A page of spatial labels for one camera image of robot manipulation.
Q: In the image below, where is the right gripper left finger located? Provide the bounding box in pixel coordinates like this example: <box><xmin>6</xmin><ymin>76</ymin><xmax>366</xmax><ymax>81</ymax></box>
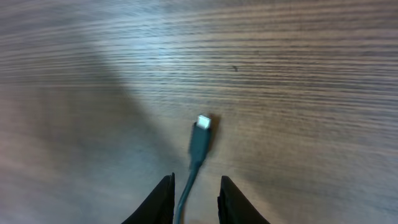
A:
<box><xmin>122</xmin><ymin>173</ymin><xmax>175</xmax><ymax>224</ymax></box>

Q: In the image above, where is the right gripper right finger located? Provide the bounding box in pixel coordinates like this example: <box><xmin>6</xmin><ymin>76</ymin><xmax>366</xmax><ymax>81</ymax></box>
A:
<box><xmin>217</xmin><ymin>175</ymin><xmax>270</xmax><ymax>224</ymax></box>

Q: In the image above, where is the black USB charging cable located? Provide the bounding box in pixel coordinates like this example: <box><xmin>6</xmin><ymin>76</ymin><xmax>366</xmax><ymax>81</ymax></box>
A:
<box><xmin>173</xmin><ymin>114</ymin><xmax>213</xmax><ymax>224</ymax></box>

